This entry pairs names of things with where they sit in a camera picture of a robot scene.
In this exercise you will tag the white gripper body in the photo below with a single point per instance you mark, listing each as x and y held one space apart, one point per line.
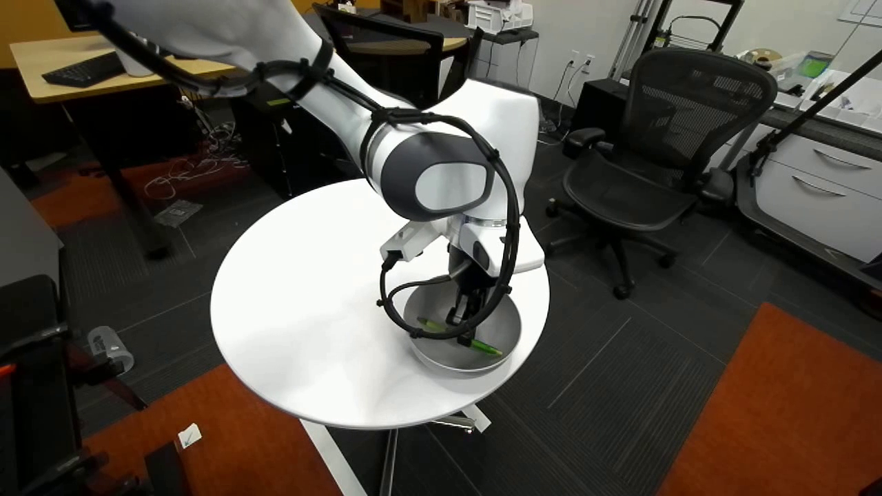
473 249

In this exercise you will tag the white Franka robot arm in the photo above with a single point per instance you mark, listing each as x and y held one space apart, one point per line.
277 55

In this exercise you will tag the silver metal bowl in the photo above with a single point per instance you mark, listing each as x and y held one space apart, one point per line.
458 358

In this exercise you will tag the black mesh office chair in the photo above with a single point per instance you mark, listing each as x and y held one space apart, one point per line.
623 189

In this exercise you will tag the small black box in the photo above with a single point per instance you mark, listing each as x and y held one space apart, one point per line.
604 106

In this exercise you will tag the metal table base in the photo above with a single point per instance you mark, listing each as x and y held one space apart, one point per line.
331 457

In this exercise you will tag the small white paper scrap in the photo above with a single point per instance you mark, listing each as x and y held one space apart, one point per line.
189 437

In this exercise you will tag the translucent grey plastic bottle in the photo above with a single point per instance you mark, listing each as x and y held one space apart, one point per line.
111 347

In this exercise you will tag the white drawer cabinet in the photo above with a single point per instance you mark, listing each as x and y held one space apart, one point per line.
827 194

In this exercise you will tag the black diagonal pole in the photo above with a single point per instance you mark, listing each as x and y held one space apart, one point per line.
815 110

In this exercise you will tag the black workbench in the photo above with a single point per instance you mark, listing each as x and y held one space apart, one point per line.
22 238

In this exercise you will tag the light wooden desk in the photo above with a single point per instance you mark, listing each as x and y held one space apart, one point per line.
38 69

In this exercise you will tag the black upright post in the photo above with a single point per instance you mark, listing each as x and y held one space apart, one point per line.
167 472

